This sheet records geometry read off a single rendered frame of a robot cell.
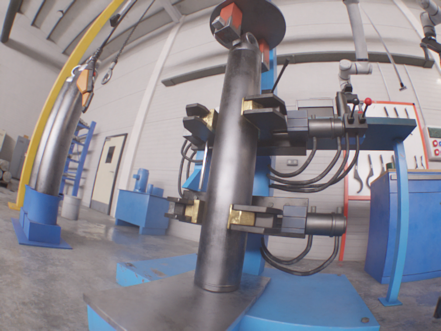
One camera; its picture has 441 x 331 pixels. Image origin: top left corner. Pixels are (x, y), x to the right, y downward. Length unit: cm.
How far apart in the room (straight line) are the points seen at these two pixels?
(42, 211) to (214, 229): 126
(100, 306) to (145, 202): 252
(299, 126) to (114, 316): 103
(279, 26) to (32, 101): 1102
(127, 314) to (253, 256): 88
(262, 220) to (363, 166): 241
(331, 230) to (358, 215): 204
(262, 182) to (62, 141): 149
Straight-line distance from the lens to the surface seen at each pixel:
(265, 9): 150
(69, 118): 170
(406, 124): 129
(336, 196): 288
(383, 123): 122
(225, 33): 125
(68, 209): 313
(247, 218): 74
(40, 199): 162
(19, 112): 1125
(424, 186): 199
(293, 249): 284
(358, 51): 147
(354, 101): 89
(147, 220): 305
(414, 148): 348
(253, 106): 87
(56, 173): 164
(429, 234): 200
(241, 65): 112
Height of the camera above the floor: 48
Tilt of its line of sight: 14 degrees up
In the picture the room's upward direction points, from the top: 8 degrees clockwise
